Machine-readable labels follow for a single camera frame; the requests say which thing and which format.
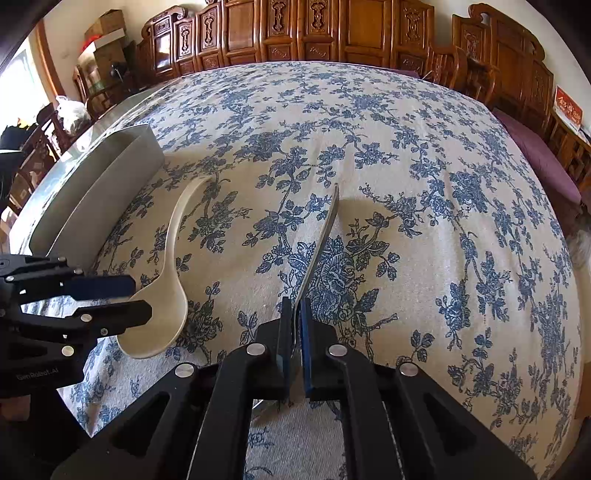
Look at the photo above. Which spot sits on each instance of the wooden side chair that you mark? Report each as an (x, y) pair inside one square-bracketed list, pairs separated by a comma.
[(39, 157)]

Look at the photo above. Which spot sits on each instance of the wooden armchair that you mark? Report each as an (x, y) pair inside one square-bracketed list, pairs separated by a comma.
[(457, 74)]

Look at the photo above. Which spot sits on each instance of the row of carved wooden chairs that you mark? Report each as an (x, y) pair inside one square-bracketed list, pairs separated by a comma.
[(300, 32)]

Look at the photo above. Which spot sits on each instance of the red gift box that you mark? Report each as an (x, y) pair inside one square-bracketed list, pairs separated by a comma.
[(568, 108)]

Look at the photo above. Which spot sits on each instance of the blue floral tablecloth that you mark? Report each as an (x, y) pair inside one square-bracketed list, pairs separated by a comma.
[(415, 184)]

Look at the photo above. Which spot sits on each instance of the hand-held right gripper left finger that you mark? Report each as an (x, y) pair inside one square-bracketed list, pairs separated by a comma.
[(288, 364)]

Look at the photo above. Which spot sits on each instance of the brown cardboard box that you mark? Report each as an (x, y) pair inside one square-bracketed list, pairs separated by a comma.
[(105, 25)]

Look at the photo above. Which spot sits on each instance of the grey metal tray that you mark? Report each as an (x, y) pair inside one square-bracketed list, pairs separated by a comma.
[(101, 194)]

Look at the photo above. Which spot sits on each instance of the purple seat cushion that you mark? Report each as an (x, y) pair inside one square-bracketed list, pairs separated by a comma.
[(535, 152)]

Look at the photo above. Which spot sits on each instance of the white fluffy object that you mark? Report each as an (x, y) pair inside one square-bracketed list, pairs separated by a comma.
[(581, 249)]

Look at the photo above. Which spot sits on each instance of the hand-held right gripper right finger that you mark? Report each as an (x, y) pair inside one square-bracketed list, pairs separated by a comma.
[(304, 350)]

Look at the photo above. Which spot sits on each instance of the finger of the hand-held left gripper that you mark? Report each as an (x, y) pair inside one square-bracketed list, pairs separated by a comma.
[(106, 286), (124, 314)]

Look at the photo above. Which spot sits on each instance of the white plastic bag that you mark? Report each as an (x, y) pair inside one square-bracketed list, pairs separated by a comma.
[(71, 115)]

